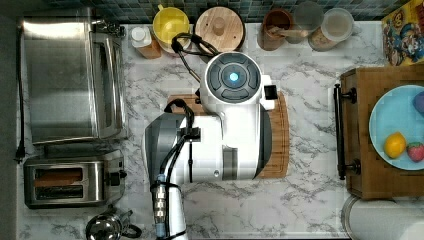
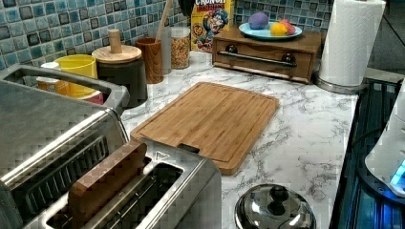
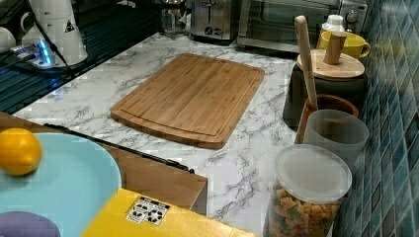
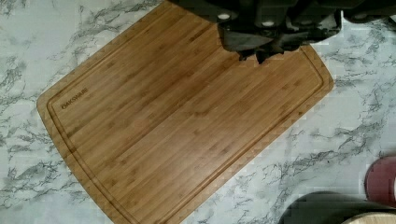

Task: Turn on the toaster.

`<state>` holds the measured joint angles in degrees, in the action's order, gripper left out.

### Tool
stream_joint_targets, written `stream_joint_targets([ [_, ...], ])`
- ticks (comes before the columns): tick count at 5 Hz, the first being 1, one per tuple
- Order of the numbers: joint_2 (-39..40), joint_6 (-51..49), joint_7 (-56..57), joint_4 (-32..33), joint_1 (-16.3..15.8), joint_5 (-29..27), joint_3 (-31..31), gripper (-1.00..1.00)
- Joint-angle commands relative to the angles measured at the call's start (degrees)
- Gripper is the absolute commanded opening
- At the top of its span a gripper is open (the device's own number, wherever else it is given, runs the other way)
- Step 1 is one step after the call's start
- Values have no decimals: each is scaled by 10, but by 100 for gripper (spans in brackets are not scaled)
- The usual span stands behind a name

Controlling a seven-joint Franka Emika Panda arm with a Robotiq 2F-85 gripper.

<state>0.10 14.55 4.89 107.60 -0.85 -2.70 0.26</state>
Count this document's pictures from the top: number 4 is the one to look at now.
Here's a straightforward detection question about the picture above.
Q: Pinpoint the dark red cup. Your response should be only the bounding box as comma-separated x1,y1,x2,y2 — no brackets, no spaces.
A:
364,156,396,207

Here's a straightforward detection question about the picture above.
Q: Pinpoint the black pot with wooden lid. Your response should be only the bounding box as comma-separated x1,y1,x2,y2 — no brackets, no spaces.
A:
277,191,395,224

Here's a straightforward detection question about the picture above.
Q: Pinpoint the bamboo cutting board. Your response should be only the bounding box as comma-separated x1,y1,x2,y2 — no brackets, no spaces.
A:
37,2,333,224

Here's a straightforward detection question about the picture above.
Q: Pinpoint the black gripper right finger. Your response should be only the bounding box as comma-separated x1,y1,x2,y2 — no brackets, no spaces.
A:
255,32,308,64

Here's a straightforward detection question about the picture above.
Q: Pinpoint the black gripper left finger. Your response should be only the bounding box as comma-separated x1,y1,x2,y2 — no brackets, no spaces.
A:
218,25,275,61

